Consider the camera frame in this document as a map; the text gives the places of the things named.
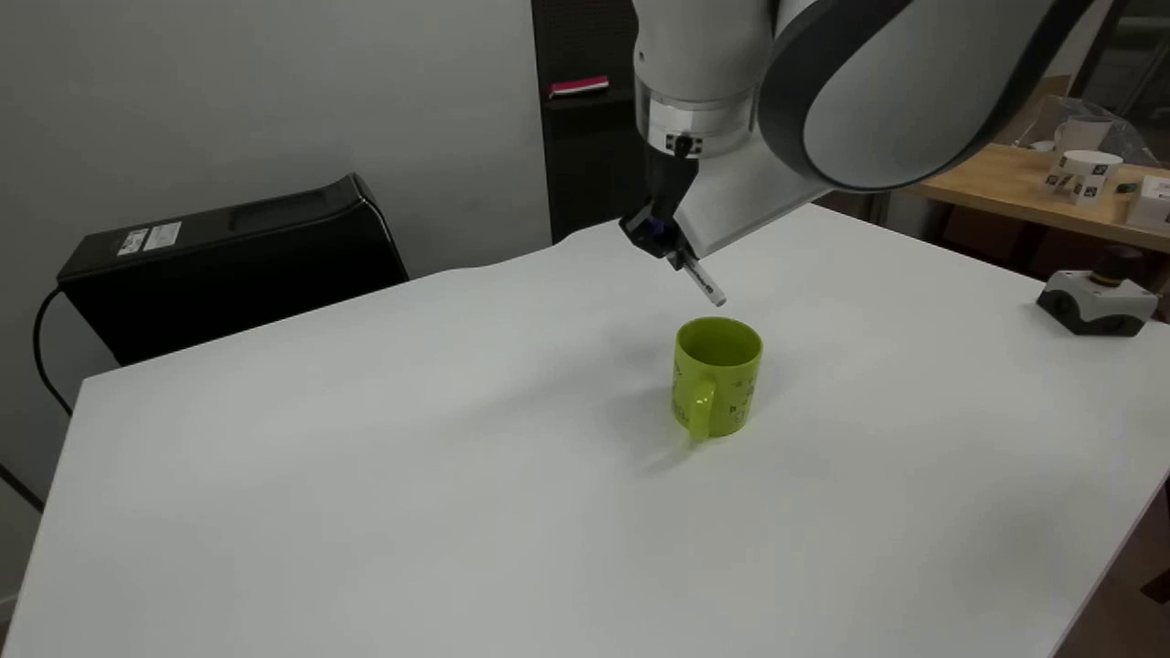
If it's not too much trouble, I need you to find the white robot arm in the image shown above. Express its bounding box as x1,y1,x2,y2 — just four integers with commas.
622,0,1092,264

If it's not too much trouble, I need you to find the black tall cabinet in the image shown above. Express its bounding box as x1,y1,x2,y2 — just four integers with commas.
529,0,644,240

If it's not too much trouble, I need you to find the grey black clamp device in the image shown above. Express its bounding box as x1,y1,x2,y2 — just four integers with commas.
1040,272,1161,336

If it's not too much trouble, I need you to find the pink book on shelf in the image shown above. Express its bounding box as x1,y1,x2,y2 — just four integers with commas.
545,77,611,100

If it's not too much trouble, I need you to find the wooden side table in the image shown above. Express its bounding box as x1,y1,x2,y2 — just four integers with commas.
918,142,1170,255

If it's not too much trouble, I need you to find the blue marker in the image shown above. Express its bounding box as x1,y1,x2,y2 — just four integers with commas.
670,250,727,308

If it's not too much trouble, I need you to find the yellow-green mug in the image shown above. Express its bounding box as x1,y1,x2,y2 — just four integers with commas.
670,317,763,443

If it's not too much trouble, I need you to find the black computer case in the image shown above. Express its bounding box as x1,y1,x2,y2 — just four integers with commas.
60,177,408,364

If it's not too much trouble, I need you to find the white box on table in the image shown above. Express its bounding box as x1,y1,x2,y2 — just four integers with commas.
1128,177,1170,231

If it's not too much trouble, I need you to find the black power cable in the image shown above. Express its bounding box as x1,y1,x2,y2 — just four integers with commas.
28,280,78,418

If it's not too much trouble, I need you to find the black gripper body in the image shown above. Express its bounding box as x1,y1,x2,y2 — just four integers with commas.
649,134,699,237

